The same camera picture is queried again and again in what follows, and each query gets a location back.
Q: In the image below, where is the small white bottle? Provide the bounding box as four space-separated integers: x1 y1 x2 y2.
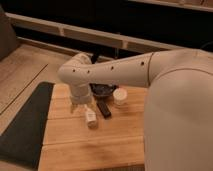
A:
84 105 98 129

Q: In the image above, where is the black remote control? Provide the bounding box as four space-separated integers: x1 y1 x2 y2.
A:
97 100 111 118

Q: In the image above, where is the black bowl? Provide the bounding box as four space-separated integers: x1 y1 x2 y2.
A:
90 84 117 98

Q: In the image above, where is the dark grey floor mat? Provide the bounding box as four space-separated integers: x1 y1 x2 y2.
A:
0 82 54 169

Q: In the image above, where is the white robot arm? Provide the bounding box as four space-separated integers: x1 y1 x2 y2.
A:
58 49 213 171

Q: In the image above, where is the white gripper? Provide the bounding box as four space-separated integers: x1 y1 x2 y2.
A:
70 91 92 113

